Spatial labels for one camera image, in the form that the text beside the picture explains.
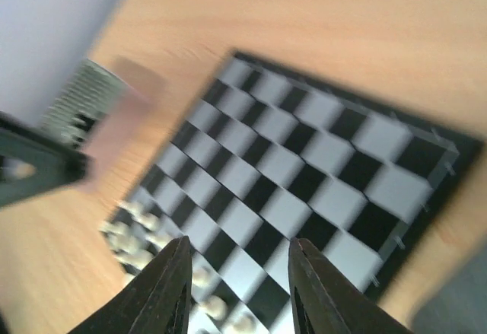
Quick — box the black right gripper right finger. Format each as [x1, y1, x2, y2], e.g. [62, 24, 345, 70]
[288, 238, 410, 334]

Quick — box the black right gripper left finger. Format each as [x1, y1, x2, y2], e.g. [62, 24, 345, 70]
[70, 236, 193, 334]

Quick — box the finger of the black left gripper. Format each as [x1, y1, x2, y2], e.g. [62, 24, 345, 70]
[1, 112, 90, 208]

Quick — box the white chess pawn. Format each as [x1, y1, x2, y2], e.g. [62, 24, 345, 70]
[192, 266, 214, 288]
[99, 221, 130, 245]

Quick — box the silver tray of black pieces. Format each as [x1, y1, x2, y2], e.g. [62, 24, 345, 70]
[40, 58, 164, 192]

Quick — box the black white chess board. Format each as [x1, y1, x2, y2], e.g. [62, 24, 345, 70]
[109, 51, 483, 333]

